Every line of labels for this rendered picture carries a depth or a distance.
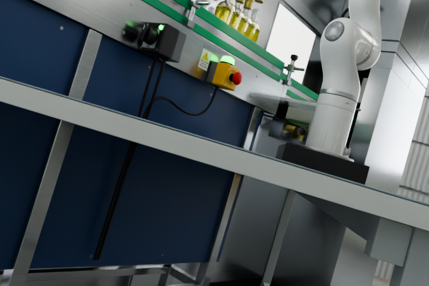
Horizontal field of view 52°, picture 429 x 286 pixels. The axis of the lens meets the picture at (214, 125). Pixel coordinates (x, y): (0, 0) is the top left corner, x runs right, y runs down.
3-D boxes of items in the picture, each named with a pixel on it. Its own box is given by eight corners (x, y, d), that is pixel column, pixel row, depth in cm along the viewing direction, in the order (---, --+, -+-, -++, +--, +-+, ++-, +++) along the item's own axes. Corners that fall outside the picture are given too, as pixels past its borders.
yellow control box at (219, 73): (218, 89, 142) (224, 67, 143) (235, 92, 138) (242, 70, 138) (204, 83, 137) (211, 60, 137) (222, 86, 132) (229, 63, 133)
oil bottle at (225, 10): (210, 59, 164) (226, 5, 165) (221, 60, 161) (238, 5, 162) (201, 53, 160) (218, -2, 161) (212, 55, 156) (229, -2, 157)
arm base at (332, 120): (346, 163, 146) (361, 110, 147) (359, 163, 127) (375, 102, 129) (290, 147, 149) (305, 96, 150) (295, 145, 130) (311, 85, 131)
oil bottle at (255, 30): (236, 73, 178) (251, 23, 179) (247, 75, 174) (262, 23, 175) (228, 69, 173) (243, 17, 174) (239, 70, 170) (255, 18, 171)
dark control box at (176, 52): (158, 62, 121) (167, 32, 122) (178, 64, 116) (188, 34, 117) (136, 51, 115) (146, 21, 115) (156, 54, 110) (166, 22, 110)
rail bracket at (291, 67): (265, 82, 182) (274, 53, 182) (301, 88, 171) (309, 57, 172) (262, 80, 180) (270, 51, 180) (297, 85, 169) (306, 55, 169)
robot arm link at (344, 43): (364, 106, 139) (383, 35, 140) (334, 89, 126) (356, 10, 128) (331, 101, 148) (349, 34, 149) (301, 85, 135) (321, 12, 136)
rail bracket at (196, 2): (188, 30, 130) (201, -12, 131) (206, 32, 125) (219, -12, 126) (179, 25, 127) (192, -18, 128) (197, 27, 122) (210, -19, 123)
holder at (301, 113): (277, 141, 194) (286, 107, 195) (334, 156, 176) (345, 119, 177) (256, 133, 181) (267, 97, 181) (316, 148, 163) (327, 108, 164)
